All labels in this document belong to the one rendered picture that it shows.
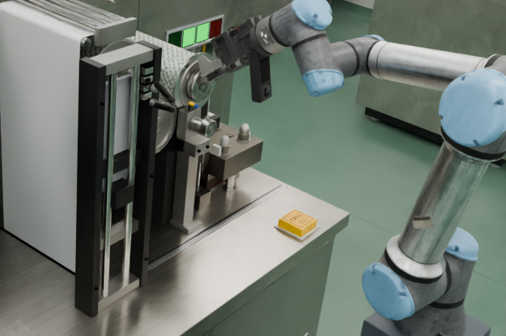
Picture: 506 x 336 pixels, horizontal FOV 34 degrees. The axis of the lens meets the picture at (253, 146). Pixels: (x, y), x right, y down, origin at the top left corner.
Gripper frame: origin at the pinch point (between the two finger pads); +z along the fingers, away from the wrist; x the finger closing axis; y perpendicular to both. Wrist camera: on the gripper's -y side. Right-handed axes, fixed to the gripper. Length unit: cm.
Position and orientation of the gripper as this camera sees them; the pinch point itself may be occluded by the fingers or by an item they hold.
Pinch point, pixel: (208, 80)
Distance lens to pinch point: 184.8
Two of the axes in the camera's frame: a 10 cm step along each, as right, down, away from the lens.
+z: -6.8, 3.0, 6.7
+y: -4.2, -9.0, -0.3
